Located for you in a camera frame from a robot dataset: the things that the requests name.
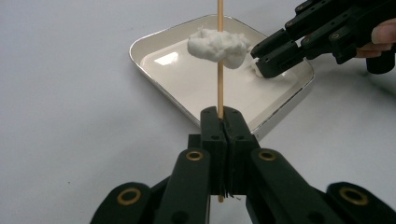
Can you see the white cotton ball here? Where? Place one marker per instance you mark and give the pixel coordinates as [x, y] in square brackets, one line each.
[218, 46]
[256, 67]

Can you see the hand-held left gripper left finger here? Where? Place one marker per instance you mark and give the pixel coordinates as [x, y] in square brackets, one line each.
[214, 146]

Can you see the white rectangular tray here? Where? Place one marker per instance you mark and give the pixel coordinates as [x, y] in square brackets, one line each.
[193, 81]

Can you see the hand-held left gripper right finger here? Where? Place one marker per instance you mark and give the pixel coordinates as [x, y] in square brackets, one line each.
[239, 146]

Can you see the thin wooden stick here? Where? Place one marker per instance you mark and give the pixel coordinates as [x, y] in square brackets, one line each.
[220, 90]

